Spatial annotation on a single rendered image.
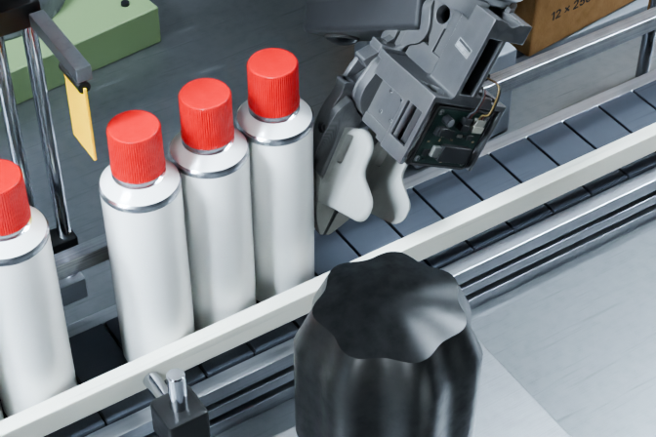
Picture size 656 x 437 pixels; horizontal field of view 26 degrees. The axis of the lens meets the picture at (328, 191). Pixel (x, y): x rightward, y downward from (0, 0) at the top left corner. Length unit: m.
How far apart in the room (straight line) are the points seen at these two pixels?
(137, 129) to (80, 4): 0.50
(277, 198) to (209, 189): 0.06
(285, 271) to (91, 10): 0.44
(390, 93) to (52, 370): 0.29
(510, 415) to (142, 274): 0.26
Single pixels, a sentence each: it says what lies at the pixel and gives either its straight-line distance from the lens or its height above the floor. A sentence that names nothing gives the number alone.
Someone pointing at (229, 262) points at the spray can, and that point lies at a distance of 0.95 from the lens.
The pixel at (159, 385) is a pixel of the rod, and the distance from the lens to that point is 0.95.
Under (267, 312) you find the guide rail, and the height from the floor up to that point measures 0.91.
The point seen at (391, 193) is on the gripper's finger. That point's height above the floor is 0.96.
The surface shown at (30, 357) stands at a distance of 0.92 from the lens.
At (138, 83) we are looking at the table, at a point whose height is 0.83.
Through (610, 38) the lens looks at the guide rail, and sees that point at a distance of 1.16.
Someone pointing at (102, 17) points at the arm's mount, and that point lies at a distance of 1.34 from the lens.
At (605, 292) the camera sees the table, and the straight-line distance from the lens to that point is 1.13.
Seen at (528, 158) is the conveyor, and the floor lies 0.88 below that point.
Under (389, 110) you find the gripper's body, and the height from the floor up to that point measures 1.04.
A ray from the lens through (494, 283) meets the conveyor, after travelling 1.11.
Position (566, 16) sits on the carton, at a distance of 1.33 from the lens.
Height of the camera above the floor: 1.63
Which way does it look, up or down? 42 degrees down
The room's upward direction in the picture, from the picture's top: straight up
